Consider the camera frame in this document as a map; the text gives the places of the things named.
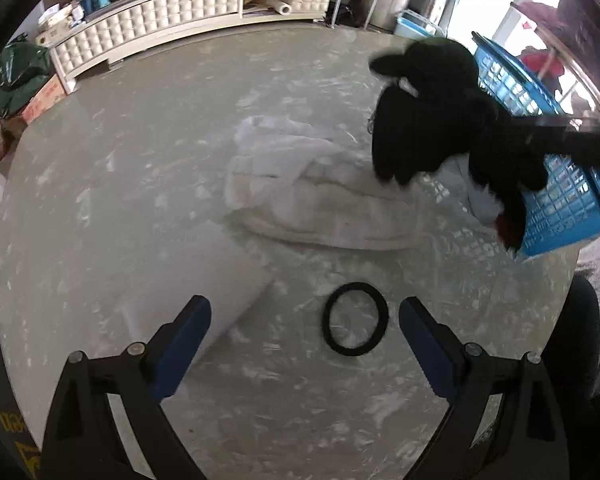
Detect blue plastic basket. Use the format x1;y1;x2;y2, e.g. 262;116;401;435
471;32;600;257

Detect white sponge block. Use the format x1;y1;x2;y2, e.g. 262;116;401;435
118;221;272;361

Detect black hair tie ring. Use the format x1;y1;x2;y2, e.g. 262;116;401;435
320;282;390;358

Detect white grey cloth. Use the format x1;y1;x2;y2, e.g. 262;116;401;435
422;155;502;229

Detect black plush toy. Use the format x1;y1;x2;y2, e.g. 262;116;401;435
368;37;552;254

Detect white quilted cloth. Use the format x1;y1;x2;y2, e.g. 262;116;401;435
224;116;432;252

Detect pink clothes pile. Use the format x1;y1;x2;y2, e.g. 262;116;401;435
512;1;567;28

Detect blue white storage bin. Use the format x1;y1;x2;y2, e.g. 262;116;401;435
393;9;446;40

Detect pink cardboard box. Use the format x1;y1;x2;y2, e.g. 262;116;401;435
21;75;67;125

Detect green plastic bag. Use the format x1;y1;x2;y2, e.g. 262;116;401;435
0;34;54;118

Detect white tufted TV cabinet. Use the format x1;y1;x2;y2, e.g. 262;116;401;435
50;0;330;93

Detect paper roll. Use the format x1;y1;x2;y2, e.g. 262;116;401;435
265;0;292;16

